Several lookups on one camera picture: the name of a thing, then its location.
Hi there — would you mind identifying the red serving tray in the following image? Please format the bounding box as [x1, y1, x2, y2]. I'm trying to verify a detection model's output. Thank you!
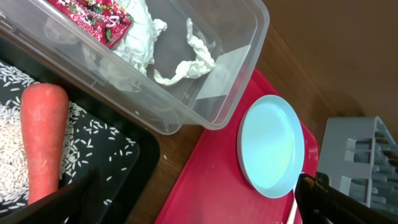
[156, 70, 319, 223]

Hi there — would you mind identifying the white tissue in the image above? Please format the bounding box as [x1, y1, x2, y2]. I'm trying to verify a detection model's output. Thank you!
[113, 0, 216, 86]

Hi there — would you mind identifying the clear plastic waste bin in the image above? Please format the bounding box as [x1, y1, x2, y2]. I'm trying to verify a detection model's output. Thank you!
[1, 0, 270, 134]

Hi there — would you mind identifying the white plastic spoon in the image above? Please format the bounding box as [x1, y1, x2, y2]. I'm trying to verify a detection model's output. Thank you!
[286, 190, 297, 224]

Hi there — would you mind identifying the light blue round plate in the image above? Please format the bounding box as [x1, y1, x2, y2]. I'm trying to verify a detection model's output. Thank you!
[237, 95, 305, 198]

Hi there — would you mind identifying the orange carrot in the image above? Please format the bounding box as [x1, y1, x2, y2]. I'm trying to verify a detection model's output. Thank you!
[21, 83, 69, 204]

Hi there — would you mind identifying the red patterned snack wrapper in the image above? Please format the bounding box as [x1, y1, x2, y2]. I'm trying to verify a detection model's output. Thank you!
[47, 0, 134, 49]

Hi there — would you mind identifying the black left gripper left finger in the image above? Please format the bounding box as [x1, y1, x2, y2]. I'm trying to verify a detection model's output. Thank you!
[1, 169, 100, 224]

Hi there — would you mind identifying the black food waste tray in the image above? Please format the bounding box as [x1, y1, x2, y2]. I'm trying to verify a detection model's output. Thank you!
[1, 40, 160, 224]

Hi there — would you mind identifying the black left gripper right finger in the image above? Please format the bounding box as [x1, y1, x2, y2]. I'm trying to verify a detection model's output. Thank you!
[295, 173, 397, 224]

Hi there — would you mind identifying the white rice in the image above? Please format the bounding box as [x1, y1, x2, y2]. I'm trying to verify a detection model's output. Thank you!
[1, 62, 139, 217]

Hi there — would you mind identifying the grey dishwasher rack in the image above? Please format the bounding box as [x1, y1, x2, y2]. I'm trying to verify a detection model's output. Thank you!
[317, 116, 397, 220]

